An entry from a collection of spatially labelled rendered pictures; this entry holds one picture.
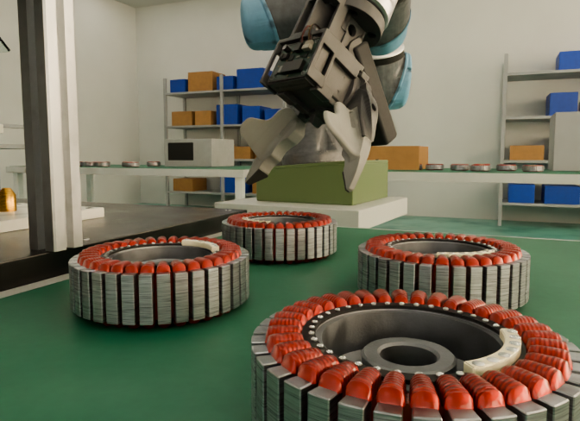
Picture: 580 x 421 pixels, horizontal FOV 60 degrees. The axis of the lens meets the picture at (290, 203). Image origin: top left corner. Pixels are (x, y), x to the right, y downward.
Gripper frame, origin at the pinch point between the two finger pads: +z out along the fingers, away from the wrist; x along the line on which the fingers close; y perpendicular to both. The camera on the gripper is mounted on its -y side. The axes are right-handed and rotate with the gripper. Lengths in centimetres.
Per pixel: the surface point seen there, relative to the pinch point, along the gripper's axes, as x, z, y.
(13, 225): -19.3, 13.6, 16.7
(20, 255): -5.1, 15.5, 18.8
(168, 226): -12.1, 7.3, 4.7
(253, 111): -542, -260, -319
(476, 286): 23.0, 6.7, 3.9
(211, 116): -608, -242, -296
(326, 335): 24.2, 12.8, 15.9
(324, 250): 5.5, 5.0, -1.3
